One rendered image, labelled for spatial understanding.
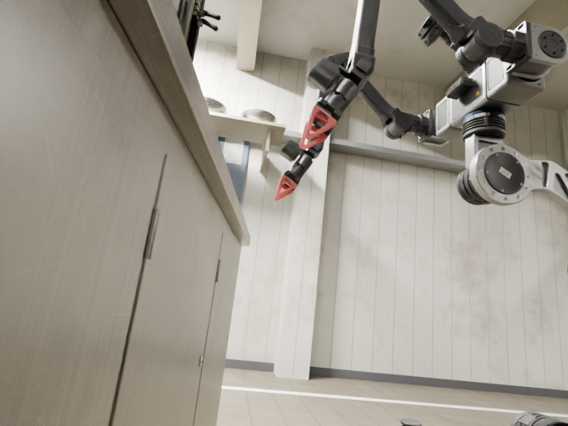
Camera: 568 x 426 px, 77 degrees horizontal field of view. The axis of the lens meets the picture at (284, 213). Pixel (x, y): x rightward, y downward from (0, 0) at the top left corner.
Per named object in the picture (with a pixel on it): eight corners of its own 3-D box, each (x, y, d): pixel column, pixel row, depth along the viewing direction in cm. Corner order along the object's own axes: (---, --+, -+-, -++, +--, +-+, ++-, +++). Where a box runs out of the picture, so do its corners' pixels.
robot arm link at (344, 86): (363, 84, 90) (355, 96, 95) (341, 68, 90) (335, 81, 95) (348, 103, 88) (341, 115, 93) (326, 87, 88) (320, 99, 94)
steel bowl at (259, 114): (272, 140, 372) (274, 129, 375) (277, 125, 338) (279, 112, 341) (238, 134, 368) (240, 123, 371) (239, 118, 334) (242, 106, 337)
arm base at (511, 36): (532, 57, 98) (530, 19, 101) (506, 51, 97) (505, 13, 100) (508, 75, 107) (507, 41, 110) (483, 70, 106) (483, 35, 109)
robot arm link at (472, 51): (506, 29, 101) (493, 41, 106) (473, 21, 99) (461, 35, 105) (508, 57, 98) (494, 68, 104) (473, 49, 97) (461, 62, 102)
